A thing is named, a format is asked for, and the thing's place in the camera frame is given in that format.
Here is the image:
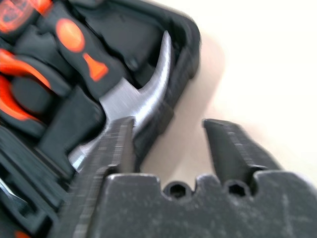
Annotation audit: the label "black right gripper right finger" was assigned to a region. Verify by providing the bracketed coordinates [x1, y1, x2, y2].
[202, 118, 281, 184]

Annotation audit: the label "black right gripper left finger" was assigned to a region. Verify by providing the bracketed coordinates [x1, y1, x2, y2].
[58, 118, 136, 238]

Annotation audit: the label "silver hammer black orange handle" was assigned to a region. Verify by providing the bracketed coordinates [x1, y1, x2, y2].
[37, 14, 174, 174]

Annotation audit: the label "black plastic tool case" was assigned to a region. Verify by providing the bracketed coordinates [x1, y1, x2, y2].
[0, 0, 202, 238]

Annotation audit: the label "orange and grey plastic part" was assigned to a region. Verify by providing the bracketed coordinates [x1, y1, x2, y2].
[0, 0, 52, 34]

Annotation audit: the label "pliers with orange handles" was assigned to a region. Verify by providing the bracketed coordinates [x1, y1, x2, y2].
[0, 48, 53, 124]

